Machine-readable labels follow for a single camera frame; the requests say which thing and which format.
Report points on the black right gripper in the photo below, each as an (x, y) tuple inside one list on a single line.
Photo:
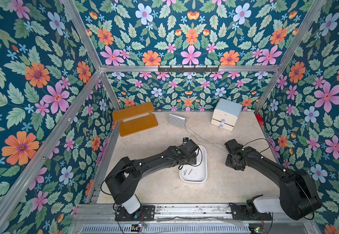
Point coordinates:
[(233, 159)]

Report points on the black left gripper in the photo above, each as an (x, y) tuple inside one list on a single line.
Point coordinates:
[(193, 158)]

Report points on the white plastic storage tray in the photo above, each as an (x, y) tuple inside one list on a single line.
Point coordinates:
[(199, 174)]

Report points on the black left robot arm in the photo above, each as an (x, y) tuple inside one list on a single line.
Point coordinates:
[(125, 176)]

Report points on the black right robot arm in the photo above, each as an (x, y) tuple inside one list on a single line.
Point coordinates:
[(298, 195)]

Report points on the silver quilted pouch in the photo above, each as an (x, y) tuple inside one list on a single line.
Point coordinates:
[(176, 121)]

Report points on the small white drawer cabinet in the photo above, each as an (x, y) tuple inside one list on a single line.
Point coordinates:
[(226, 114)]

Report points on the orange wooden two-tier shelf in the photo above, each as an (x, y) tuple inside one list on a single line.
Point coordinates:
[(135, 119)]

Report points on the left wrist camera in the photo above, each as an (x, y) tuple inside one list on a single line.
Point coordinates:
[(185, 140)]

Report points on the red object at wall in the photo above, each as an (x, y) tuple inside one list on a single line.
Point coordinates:
[(259, 118)]

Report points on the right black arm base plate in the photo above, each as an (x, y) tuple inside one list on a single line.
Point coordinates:
[(245, 212)]

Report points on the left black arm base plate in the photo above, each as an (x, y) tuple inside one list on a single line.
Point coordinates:
[(144, 213)]

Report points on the black wall hook rail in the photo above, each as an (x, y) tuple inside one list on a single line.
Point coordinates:
[(183, 69)]

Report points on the aluminium front rail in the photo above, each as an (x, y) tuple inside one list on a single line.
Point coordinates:
[(222, 218)]

